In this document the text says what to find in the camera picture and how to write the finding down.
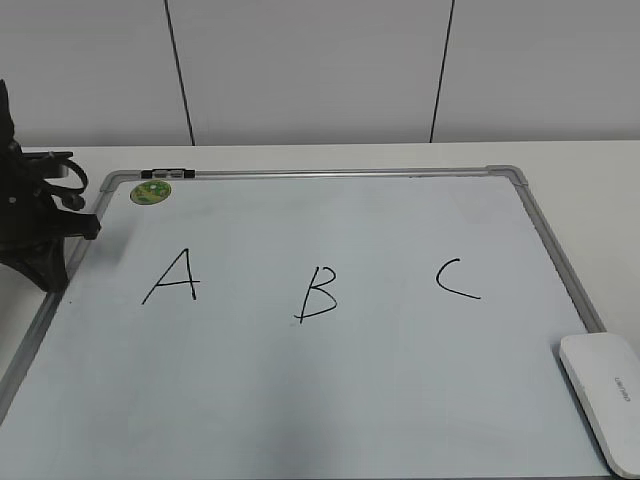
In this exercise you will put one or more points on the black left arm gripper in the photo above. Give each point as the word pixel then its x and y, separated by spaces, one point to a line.
pixel 37 214

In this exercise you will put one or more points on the white rectangular whiteboard eraser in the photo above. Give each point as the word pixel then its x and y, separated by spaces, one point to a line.
pixel 604 372

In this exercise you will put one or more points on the aluminium framed whiteboard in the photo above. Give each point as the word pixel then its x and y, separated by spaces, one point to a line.
pixel 390 324

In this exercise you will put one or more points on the green round magnet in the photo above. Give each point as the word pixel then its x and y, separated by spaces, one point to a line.
pixel 150 192

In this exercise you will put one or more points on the black silver marker clip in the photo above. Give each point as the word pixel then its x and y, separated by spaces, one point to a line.
pixel 178 173

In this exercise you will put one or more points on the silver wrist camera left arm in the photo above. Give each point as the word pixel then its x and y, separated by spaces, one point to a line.
pixel 48 165

